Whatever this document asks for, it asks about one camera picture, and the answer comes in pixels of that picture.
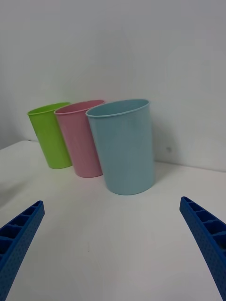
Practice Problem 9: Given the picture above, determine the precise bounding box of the pale blue plastic waste bin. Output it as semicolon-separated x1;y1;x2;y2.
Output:
85;98;156;196

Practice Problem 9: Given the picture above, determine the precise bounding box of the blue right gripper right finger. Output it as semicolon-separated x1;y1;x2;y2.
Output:
179;196;226;301

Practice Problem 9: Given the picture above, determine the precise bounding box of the green plastic waste bin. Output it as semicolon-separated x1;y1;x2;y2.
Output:
26;102;73;169

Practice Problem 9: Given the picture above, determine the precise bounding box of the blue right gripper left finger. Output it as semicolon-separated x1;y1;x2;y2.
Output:
0;200;45;301

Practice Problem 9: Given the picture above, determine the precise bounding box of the pink plastic waste bin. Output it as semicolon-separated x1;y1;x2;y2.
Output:
54;99;106;178

